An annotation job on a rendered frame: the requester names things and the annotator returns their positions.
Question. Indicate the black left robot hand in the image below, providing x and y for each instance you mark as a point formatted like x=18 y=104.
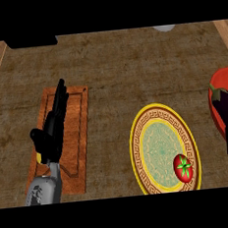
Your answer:
x=53 y=131

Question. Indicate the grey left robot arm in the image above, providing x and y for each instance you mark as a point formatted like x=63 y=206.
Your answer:
x=44 y=190

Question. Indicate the red bowl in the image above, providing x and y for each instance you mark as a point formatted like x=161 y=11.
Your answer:
x=226 y=77

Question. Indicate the yellow rimmed patterned plate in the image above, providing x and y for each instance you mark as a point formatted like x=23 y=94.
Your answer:
x=158 y=141

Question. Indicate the brown wooden cutting board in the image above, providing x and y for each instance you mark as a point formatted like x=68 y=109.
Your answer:
x=78 y=136

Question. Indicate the red tomato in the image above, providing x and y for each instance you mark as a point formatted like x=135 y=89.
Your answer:
x=182 y=167

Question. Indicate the black appliance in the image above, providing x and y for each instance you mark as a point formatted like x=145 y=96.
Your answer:
x=30 y=41

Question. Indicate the pale grey round object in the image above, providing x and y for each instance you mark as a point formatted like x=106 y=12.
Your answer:
x=164 y=27

